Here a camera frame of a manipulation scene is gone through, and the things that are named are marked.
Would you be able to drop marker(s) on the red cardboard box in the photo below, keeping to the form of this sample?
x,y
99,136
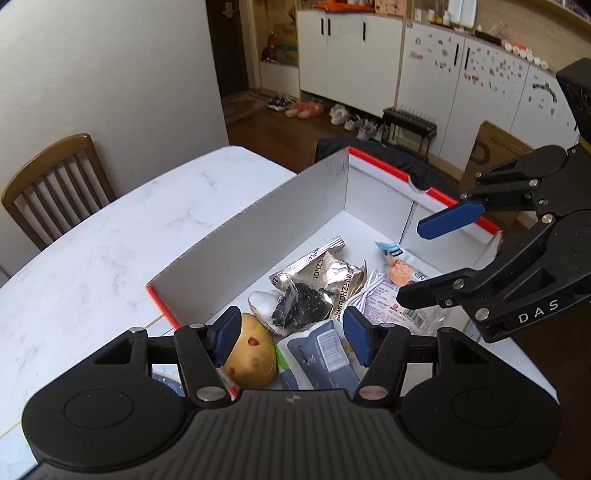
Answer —
x,y
277,230

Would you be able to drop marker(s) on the black chair back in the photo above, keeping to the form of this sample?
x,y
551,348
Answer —
x,y
397,161

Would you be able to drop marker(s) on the packet of black bits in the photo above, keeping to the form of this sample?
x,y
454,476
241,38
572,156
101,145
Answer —
x,y
298,307

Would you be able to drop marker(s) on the row of shoes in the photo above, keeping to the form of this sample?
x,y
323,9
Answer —
x,y
323,113

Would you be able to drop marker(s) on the black metal rack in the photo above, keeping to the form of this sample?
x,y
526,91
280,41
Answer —
x,y
408,122

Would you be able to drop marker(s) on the pink label packet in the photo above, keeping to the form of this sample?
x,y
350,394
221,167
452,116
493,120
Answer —
x,y
397,307

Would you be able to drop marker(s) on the white marble desktop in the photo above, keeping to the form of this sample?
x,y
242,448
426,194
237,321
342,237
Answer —
x,y
115,240

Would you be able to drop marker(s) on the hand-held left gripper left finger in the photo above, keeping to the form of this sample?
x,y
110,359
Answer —
x,y
228,334

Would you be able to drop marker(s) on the red rooster figure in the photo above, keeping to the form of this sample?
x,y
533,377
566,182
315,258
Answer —
x,y
270,46

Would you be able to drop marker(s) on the patterned door mat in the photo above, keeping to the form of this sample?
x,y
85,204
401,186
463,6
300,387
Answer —
x,y
242,106

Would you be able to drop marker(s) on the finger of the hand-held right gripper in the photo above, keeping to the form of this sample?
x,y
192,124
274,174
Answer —
x,y
429,293
450,220

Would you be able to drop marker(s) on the printed brown cardboard box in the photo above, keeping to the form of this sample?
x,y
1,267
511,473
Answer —
x,y
496,152

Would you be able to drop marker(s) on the dark wooden door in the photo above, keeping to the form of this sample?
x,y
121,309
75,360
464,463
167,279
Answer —
x,y
231,46

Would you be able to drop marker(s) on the grey-blue packet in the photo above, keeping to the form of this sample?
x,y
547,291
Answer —
x,y
318,360

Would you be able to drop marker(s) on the clear packet with blue top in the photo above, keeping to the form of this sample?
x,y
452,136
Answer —
x,y
401,272

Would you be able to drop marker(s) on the white cabinet with stickers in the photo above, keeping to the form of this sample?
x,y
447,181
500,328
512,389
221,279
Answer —
x,y
485,83

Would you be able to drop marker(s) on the yellow potato toy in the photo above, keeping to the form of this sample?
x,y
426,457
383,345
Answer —
x,y
251,357

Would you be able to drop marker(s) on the silver foil snack packet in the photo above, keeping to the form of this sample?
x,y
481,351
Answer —
x,y
323,272

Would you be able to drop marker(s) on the wooden chair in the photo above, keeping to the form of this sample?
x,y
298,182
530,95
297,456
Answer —
x,y
55,184

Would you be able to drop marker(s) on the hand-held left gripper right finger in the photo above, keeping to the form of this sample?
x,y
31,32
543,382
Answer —
x,y
358,337

